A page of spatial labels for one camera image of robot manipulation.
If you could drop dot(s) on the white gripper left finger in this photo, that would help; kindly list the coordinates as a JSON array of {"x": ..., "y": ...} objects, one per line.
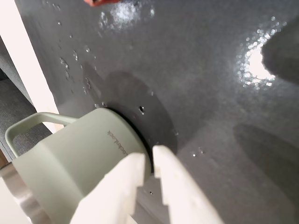
[{"x": 112, "y": 198}]

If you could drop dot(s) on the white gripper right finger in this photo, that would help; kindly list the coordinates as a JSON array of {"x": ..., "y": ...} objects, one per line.
[{"x": 182, "y": 193}]

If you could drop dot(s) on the small red cube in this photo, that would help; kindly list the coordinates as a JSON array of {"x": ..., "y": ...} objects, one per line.
[{"x": 95, "y": 2}]

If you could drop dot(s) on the pale green cup, steel rim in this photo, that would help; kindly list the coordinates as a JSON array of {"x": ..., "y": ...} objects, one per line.
[{"x": 70, "y": 158}]

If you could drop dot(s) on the dark grey table mat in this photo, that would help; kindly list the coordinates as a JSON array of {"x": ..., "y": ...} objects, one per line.
[{"x": 187, "y": 70}]

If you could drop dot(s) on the grey fabric furniture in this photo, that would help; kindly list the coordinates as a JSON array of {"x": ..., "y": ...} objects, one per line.
[{"x": 14, "y": 105}]

